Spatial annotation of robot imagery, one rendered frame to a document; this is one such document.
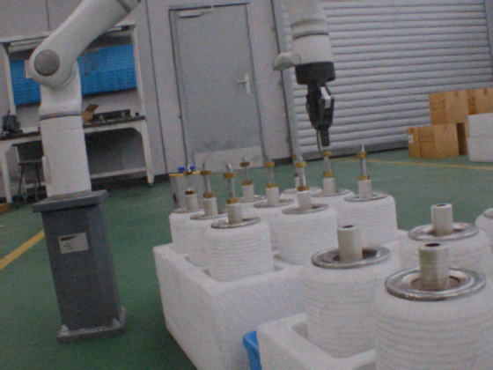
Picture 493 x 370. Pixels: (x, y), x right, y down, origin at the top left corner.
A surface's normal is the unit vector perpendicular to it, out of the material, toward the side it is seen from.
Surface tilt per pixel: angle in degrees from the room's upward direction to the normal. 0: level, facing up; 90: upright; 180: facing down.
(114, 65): 90
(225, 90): 90
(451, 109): 90
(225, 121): 90
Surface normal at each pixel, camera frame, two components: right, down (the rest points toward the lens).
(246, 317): 0.37, 0.04
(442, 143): 0.15, 0.07
